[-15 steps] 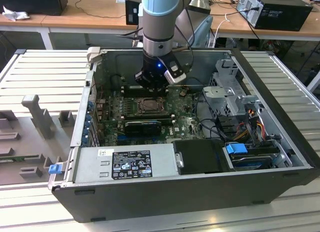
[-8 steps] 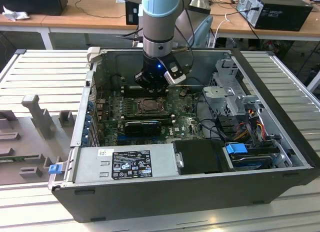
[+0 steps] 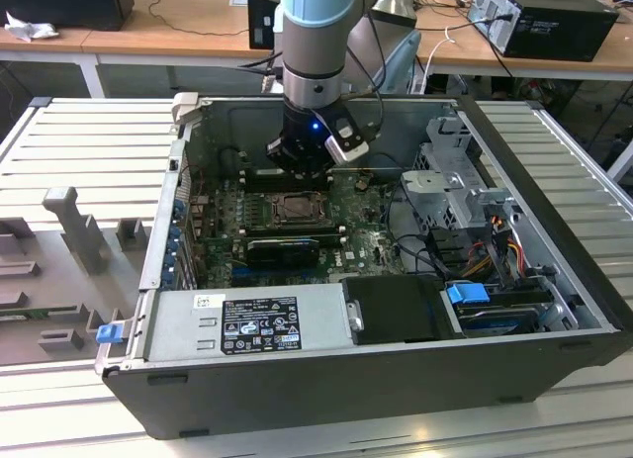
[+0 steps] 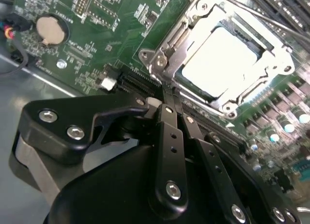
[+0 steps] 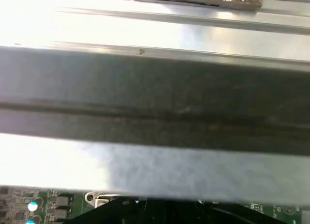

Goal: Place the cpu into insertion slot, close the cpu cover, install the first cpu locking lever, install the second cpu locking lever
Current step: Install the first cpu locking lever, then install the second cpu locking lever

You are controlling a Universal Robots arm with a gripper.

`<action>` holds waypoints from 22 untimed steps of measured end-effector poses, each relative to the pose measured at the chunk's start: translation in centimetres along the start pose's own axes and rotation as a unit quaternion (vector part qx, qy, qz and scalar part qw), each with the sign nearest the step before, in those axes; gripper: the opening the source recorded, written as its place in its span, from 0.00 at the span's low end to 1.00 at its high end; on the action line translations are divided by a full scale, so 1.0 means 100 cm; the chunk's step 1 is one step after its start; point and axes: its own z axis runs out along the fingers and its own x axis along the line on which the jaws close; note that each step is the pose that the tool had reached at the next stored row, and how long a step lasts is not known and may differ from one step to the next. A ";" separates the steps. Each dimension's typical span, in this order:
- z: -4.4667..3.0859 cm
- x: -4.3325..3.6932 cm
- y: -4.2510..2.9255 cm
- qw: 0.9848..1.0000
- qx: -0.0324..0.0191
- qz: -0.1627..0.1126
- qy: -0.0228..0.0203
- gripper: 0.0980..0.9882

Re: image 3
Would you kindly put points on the CPU with silver top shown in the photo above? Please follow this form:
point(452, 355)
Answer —
point(299, 208)

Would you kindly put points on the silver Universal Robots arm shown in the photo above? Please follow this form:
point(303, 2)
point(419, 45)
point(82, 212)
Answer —
point(311, 52)

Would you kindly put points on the CPU socket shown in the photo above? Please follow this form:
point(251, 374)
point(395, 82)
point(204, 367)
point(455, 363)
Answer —
point(272, 220)

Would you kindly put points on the round coin cell battery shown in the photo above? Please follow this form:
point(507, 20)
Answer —
point(361, 183)

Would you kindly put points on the black RAM stick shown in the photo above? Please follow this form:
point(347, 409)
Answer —
point(292, 229)

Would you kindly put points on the black graphics card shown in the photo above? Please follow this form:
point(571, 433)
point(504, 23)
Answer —
point(282, 255)

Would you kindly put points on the green motherboard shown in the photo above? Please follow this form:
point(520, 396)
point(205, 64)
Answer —
point(366, 240)

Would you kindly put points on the small black computer tower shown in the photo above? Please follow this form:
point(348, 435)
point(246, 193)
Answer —
point(259, 23)

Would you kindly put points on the pale blue teach pendant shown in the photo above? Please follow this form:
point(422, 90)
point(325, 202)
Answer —
point(403, 62)

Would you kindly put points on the grey metal drive cage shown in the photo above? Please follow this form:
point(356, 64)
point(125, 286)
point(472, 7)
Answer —
point(455, 196)

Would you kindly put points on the wooden desk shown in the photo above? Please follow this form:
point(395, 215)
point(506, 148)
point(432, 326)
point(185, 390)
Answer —
point(460, 52)
point(148, 37)

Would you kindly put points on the black plastic shroud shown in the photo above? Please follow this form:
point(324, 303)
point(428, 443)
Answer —
point(395, 304)

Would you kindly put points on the grey power supply unit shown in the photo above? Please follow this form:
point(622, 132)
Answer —
point(173, 324)

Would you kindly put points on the blue disk carrier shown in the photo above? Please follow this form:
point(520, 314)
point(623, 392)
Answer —
point(467, 296)

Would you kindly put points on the open black PC case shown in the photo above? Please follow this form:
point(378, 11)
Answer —
point(297, 393)

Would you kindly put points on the hard disk drive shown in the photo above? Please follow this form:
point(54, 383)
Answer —
point(499, 322)

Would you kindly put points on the blue case latch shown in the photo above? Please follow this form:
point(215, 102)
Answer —
point(109, 333)

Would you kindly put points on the large black box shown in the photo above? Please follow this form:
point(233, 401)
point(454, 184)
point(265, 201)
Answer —
point(64, 3)

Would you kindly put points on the black desktop computer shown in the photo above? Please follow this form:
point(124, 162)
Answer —
point(559, 27)

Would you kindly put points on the grey parts rack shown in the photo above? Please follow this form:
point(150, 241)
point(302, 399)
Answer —
point(49, 290)

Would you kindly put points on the crumpled white paper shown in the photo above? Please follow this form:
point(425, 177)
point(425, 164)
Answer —
point(29, 30)

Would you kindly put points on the green RAM stick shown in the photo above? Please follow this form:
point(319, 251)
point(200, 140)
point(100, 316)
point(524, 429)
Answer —
point(20, 314)

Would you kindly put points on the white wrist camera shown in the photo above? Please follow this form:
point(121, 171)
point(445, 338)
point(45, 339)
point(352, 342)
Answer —
point(348, 144)

